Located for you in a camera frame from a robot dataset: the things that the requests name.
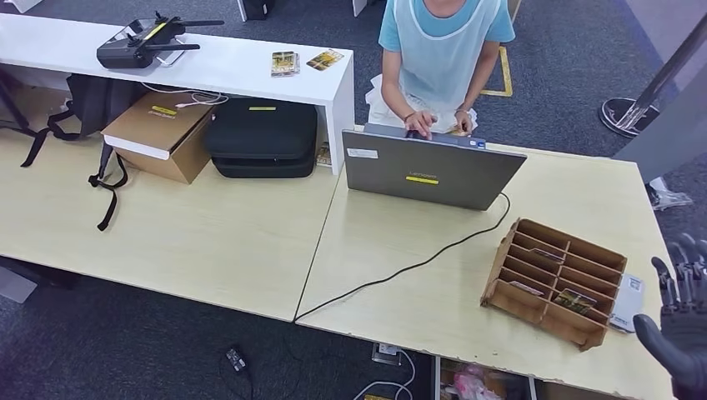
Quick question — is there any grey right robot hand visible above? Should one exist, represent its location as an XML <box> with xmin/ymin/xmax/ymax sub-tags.
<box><xmin>633</xmin><ymin>233</ymin><xmax>707</xmax><ymax>400</ymax></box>

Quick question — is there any person's right hand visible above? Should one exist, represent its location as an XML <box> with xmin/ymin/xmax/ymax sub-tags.
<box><xmin>404</xmin><ymin>110</ymin><xmax>439</xmax><ymax>140</ymax></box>

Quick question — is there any yellow patterned ID card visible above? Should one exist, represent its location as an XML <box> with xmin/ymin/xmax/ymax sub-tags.
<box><xmin>306</xmin><ymin>48</ymin><xmax>345</xmax><ymax>72</ymax></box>

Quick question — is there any white card reader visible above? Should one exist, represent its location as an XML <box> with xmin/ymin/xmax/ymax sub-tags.
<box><xmin>608</xmin><ymin>272</ymin><xmax>646</xmax><ymax>334</ymax></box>

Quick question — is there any person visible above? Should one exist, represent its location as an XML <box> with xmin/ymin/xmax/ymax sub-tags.
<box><xmin>364</xmin><ymin>0</ymin><xmax>516</xmax><ymax>139</ymax></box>

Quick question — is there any wooden card slot organizer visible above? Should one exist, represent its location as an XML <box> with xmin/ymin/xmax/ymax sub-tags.
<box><xmin>480</xmin><ymin>217</ymin><xmax>629</xmax><ymax>353</ymax></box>

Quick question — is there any grey laptop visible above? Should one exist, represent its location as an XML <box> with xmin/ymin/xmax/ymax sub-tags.
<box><xmin>341</xmin><ymin>122</ymin><xmax>528</xmax><ymax>212</ymax></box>

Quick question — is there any clear plastic bag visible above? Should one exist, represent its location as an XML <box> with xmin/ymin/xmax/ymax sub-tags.
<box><xmin>647</xmin><ymin>176</ymin><xmax>694</xmax><ymax>212</ymax></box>

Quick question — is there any stack of patterned cards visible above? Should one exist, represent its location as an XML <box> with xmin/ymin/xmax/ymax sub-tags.
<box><xmin>270</xmin><ymin>50</ymin><xmax>302</xmax><ymax>78</ymax></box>

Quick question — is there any silver stanchion with round base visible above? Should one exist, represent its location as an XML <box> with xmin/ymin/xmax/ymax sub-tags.
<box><xmin>599</xmin><ymin>16</ymin><xmax>707</xmax><ymax>139</ymax></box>

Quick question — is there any black zip case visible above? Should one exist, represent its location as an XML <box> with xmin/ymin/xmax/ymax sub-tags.
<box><xmin>204</xmin><ymin>97</ymin><xmax>319</xmax><ymax>179</ymax></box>

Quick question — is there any grey partition panel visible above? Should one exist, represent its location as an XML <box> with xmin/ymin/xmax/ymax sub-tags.
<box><xmin>613</xmin><ymin>66</ymin><xmax>707</xmax><ymax>185</ymax></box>

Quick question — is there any white desk shelf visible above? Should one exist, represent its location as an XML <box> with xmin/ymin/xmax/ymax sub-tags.
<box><xmin>0</xmin><ymin>12</ymin><xmax>356</xmax><ymax>177</ymax></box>

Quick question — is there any pink plastic bag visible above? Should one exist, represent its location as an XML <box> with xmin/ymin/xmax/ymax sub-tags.
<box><xmin>448</xmin><ymin>364</ymin><xmax>504</xmax><ymax>400</ymax></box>

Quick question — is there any floor power strip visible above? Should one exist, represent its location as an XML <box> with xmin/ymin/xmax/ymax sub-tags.
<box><xmin>371</xmin><ymin>342</ymin><xmax>402</xmax><ymax>367</ymax></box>

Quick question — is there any brown cardboard box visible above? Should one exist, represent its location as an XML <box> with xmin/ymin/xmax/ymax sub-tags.
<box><xmin>101</xmin><ymin>91</ymin><xmax>217</xmax><ymax>186</ymax></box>

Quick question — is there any small black adapter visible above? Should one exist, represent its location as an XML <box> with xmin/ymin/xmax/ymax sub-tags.
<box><xmin>224</xmin><ymin>347</ymin><xmax>248</xmax><ymax>373</ymax></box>

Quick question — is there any black remote controller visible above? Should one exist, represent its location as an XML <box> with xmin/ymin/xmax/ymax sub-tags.
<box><xmin>96</xmin><ymin>11</ymin><xmax>226</xmax><ymax>71</ymax></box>

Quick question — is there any black backpack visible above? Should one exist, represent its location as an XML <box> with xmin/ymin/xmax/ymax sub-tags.
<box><xmin>19</xmin><ymin>74</ymin><xmax>146</xmax><ymax>233</ymax></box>

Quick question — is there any black laptop power cable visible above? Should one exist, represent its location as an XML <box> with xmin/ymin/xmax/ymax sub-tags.
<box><xmin>293</xmin><ymin>192</ymin><xmax>512</xmax><ymax>323</ymax></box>

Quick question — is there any white cable under shelf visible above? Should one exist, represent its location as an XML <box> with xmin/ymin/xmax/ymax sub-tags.
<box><xmin>140</xmin><ymin>82</ymin><xmax>230</xmax><ymax>110</ymax></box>

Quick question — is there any white floor cable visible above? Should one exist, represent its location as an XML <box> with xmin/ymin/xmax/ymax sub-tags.
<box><xmin>350</xmin><ymin>350</ymin><xmax>416</xmax><ymax>400</ymax></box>

